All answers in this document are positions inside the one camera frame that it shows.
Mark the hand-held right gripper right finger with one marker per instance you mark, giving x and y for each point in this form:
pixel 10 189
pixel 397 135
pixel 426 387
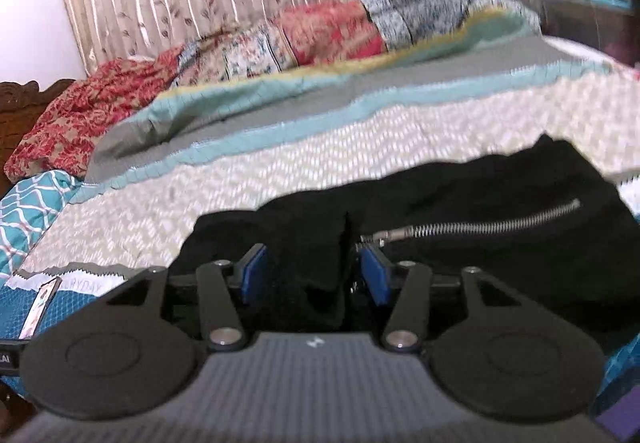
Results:
pixel 375 275

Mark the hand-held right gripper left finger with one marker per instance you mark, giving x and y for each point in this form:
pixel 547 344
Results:
pixel 252 273

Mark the black pants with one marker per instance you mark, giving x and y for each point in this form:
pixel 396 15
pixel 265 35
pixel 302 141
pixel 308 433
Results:
pixel 475 263

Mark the smartphone in dark case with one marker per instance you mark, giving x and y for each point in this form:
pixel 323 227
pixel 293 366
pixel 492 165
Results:
pixel 42 305

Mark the teal beige printed bedspread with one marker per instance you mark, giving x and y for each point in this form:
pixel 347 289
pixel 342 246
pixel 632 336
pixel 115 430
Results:
pixel 300 168

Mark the teal white patterned pillow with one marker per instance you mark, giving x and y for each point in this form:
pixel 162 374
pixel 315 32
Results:
pixel 30 213

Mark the grey teal quilted blanket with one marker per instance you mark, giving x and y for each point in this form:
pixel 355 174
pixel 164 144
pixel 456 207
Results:
pixel 325 95

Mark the carved wooden headboard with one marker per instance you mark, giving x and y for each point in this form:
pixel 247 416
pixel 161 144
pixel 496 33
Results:
pixel 20 108

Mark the floral patchwork quilt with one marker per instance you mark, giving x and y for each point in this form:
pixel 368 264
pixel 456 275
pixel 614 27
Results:
pixel 325 30

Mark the clear plastic storage box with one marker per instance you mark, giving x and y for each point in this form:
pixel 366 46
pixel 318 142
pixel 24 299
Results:
pixel 575 18

